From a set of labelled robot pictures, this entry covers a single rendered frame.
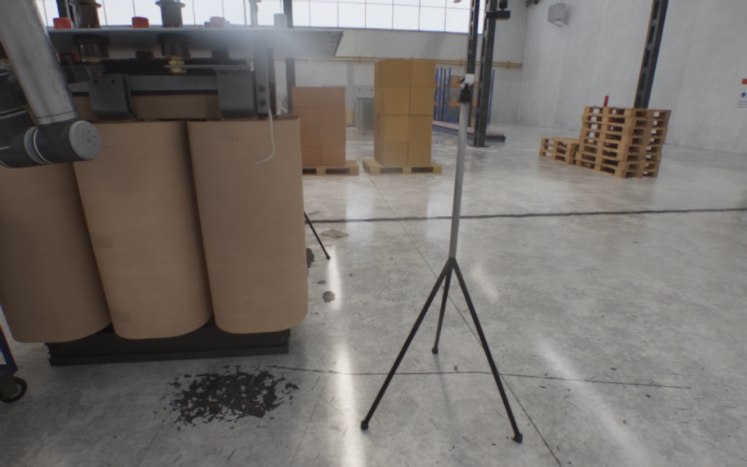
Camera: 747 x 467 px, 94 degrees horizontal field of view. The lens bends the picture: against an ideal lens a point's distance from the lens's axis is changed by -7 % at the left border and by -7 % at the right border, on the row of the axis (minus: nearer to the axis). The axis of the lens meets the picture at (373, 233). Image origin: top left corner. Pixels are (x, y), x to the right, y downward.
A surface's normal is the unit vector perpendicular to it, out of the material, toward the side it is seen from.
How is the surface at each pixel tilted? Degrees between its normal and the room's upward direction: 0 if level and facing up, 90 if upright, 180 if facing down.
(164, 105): 90
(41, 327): 90
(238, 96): 90
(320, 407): 0
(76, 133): 81
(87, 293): 90
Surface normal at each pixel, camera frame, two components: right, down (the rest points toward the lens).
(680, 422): 0.01, -0.94
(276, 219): 0.55, 0.28
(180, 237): 0.83, 0.20
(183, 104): 0.14, 0.33
